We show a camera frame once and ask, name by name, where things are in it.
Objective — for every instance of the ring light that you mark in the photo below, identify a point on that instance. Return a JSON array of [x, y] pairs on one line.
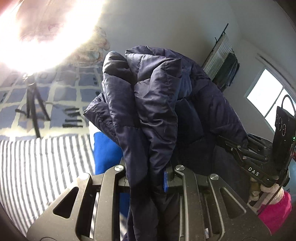
[[40, 35]]

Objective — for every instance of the black clothes rack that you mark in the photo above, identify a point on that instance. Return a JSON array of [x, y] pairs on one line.
[[222, 65]]

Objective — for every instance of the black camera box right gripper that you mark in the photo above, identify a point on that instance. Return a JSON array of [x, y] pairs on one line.
[[284, 138]]

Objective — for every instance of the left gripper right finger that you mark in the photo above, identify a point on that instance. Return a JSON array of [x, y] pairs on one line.
[[170, 179]]

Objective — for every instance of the blue beige folded garment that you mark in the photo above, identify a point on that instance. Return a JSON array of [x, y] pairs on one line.
[[106, 152]]

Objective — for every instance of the pink right sleeve forearm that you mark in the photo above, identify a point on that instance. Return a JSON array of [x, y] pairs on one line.
[[274, 215]]

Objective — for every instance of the black tripod stand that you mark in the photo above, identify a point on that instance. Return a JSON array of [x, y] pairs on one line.
[[32, 94]]

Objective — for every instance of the blue white striped bedspread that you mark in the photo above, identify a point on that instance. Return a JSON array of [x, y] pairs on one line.
[[34, 172]]

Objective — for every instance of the right hand white glove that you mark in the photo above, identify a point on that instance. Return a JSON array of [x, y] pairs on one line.
[[260, 195]]

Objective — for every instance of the navy blue puffer jacket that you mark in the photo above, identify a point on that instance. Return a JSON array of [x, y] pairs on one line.
[[162, 109]]

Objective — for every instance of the window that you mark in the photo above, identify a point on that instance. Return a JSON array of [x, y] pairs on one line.
[[267, 94]]

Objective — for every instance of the striped hanging cloth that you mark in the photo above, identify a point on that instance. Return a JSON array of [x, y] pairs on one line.
[[217, 56]]

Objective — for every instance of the dark hanging clothes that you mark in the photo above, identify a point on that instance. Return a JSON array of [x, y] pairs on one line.
[[227, 72]]

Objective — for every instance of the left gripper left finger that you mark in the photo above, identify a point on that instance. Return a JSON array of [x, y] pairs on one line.
[[122, 178]]

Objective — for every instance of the blue checked blanket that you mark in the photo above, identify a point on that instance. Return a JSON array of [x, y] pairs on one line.
[[66, 91]]

